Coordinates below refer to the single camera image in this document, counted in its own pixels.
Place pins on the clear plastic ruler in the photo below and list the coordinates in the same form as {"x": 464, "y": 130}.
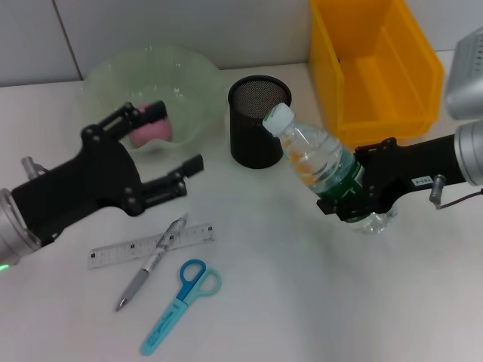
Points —
{"x": 120, "y": 252}

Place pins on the clear green-label water bottle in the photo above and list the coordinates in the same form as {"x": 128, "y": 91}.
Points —
{"x": 313, "y": 151}

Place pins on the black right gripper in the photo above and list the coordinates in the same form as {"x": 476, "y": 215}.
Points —
{"x": 407, "y": 166}

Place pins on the green glass fruit plate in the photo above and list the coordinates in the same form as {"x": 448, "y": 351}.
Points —
{"x": 188, "y": 83}

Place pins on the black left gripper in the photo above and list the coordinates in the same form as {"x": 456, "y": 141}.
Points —
{"x": 94, "y": 181}

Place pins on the yellow plastic bin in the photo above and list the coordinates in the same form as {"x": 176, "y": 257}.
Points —
{"x": 377, "y": 94}

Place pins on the pink peach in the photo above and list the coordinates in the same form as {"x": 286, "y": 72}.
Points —
{"x": 151, "y": 134}

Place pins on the grey clear pen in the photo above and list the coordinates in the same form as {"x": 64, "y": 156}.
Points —
{"x": 151, "y": 262}

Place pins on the black mesh pen holder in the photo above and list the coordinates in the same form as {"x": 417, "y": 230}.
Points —
{"x": 245, "y": 128}

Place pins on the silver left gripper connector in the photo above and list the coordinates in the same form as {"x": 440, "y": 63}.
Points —
{"x": 32, "y": 166}

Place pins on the blue scissors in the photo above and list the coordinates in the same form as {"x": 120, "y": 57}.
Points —
{"x": 170, "y": 313}

